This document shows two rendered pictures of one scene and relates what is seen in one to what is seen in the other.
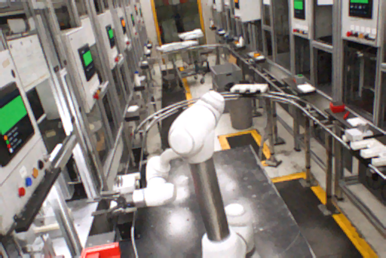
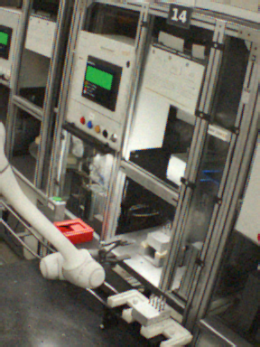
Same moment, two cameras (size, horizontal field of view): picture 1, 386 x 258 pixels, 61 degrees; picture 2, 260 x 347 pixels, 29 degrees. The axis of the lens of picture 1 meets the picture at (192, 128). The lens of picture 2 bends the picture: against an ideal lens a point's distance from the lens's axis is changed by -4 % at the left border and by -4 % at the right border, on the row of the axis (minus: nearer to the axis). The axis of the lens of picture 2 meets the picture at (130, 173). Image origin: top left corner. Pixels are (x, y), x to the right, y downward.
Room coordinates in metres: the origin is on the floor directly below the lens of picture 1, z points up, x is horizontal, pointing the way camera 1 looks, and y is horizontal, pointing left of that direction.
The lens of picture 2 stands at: (2.82, -0.77, 2.11)
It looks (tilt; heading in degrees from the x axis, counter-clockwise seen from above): 21 degrees down; 138
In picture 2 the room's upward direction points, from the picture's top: 11 degrees clockwise
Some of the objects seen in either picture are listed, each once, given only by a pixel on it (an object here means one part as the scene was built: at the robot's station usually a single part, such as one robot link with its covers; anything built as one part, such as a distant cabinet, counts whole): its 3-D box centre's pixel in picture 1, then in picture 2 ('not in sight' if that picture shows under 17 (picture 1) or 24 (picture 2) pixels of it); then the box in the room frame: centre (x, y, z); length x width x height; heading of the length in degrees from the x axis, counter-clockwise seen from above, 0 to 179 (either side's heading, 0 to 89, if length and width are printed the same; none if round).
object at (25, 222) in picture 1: (39, 193); (86, 135); (0.99, 0.56, 1.37); 0.36 x 0.04 x 0.04; 1
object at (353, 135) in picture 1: (358, 131); not in sight; (1.85, -1.04, 0.92); 0.13 x 0.10 x 0.09; 91
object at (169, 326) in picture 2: (127, 195); (147, 323); (1.71, 0.46, 0.84); 0.36 x 0.14 x 0.10; 1
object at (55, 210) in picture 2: not in sight; (57, 210); (0.93, 0.49, 0.97); 0.08 x 0.08 x 0.12; 1
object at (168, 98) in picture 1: (176, 99); not in sight; (6.08, 0.21, 0.01); 5.85 x 0.59 x 0.01; 1
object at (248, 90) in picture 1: (249, 90); not in sight; (3.31, -0.66, 0.84); 0.37 x 0.14 x 0.10; 59
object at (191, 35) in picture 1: (194, 50); not in sight; (8.31, -0.36, 0.48); 0.84 x 0.58 x 0.97; 9
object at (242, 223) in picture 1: (236, 227); not in sight; (1.26, -0.12, 0.85); 0.18 x 0.16 x 0.22; 153
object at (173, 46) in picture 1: (180, 63); not in sight; (7.03, 0.02, 0.48); 0.88 x 0.56 x 0.96; 109
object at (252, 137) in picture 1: (244, 148); not in sight; (3.64, -0.60, 0.01); 1.00 x 0.55 x 0.01; 1
